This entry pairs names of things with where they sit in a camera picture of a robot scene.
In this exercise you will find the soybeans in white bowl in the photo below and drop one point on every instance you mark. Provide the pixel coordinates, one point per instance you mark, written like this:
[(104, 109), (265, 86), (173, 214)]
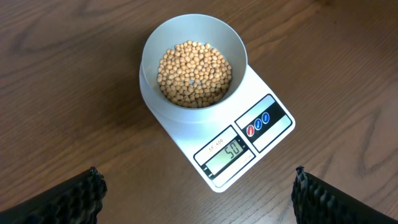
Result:
[(194, 75)]

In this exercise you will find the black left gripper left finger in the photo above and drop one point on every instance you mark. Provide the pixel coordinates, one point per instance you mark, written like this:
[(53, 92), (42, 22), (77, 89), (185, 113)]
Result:
[(76, 200)]

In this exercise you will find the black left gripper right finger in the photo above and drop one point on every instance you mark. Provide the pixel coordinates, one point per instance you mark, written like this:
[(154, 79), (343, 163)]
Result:
[(317, 202)]

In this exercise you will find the white digital kitchen scale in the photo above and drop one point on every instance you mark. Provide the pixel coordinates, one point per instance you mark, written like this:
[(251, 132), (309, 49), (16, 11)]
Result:
[(226, 140)]

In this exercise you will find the white round bowl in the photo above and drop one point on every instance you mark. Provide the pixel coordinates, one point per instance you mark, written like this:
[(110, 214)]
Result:
[(195, 27)]

